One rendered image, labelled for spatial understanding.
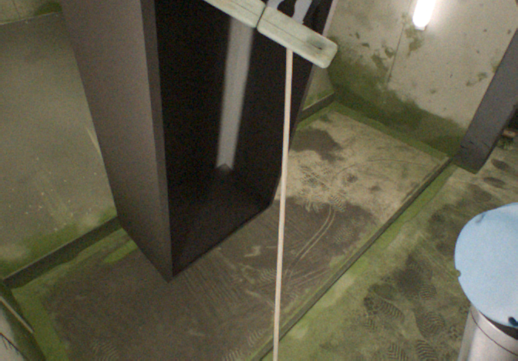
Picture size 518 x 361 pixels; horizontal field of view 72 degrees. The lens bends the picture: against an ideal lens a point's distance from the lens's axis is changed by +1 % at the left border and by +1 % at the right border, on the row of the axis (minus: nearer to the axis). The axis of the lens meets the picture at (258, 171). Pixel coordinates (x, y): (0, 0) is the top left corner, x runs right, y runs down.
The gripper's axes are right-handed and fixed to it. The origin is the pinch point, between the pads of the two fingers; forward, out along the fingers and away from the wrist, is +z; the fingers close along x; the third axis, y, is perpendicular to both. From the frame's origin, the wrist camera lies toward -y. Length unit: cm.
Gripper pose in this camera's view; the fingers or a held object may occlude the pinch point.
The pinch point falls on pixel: (275, 29)
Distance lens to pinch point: 75.5
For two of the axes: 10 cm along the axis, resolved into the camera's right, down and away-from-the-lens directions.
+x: -8.7, -4.9, -0.5
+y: 1.7, -4.0, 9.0
